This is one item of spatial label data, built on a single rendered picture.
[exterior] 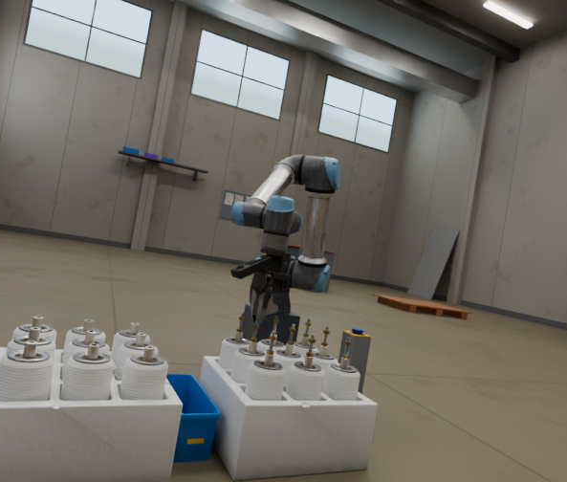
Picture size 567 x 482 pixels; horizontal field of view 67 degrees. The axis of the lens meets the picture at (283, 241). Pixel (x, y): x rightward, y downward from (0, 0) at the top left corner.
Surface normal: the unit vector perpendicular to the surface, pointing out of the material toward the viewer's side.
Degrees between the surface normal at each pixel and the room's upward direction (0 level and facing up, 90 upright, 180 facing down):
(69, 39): 90
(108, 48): 90
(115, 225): 90
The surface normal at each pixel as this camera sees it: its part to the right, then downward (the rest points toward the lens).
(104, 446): 0.45, 0.06
